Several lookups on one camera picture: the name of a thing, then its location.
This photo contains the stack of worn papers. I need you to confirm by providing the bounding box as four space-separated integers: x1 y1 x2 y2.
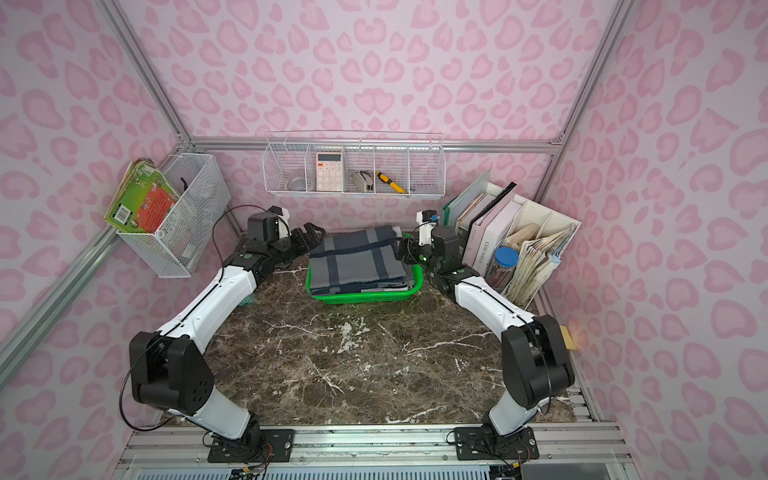
502 226 575 308

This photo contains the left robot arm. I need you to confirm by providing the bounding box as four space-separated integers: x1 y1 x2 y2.
120 207 326 452

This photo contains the white mesh wall basket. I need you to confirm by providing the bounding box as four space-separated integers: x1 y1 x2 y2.
114 153 231 278

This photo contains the white plastic file organizer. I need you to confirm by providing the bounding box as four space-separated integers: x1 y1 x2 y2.
442 178 581 307

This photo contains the yellow sticky note pad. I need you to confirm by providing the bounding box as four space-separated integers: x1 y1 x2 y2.
560 326 578 351

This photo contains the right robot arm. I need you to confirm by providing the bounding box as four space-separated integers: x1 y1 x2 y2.
396 223 575 436

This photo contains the pink book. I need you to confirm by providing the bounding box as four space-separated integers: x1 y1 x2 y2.
462 194 522 274

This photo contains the dark grey striped scarf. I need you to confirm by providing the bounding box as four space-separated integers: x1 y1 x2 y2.
307 224 412 295

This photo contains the green plastic basket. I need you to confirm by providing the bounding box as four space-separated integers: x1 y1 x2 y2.
305 232 425 305

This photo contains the small grey stapler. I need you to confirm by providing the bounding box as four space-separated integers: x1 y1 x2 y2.
348 170 375 194

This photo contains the white wire wall shelf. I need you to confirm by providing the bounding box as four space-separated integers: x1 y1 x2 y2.
262 135 447 198

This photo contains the pink white calculator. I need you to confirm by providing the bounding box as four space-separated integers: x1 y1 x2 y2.
316 152 344 192

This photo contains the teal zip folder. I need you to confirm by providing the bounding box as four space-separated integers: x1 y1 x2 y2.
442 172 490 227

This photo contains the green red booklet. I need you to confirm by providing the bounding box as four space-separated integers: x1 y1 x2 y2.
104 158 179 234

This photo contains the pencil tube with blue lid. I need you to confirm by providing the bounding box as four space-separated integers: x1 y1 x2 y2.
484 246 519 292

